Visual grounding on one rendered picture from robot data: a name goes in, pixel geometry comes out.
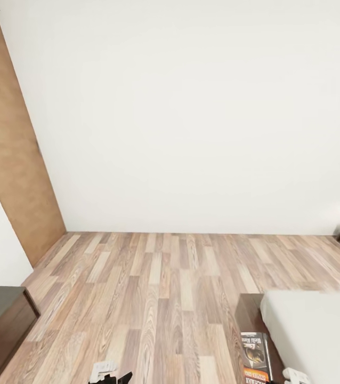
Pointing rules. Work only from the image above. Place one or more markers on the bench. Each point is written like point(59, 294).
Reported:
point(18, 314)

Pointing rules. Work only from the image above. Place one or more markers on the hardback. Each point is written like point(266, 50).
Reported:
point(256, 358)

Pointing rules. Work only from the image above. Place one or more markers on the bed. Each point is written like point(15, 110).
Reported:
point(302, 329)

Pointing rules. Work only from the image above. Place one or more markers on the sliding door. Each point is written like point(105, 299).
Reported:
point(26, 191)

